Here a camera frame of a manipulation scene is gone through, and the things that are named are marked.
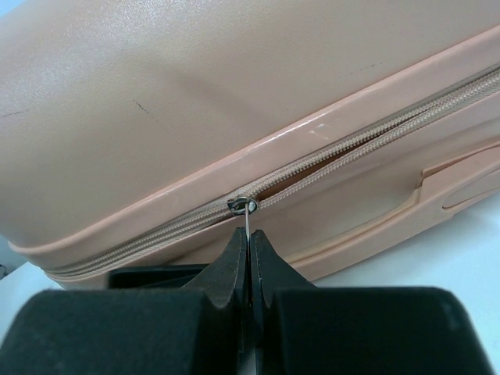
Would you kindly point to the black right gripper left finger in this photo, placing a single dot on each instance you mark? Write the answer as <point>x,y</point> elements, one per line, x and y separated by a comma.
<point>194,329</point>

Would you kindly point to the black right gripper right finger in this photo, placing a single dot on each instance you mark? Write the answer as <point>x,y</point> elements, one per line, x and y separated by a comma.
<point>305,329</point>

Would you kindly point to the pink hard-shell suitcase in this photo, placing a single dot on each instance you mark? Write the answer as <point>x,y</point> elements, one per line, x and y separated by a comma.
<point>127,127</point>

